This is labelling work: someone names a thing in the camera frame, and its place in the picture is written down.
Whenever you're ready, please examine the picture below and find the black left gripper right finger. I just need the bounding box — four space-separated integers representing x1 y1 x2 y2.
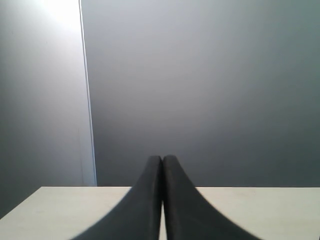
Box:
162 155 258 240

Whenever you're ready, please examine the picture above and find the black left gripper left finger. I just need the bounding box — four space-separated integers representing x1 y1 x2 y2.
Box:
74 155 163 240

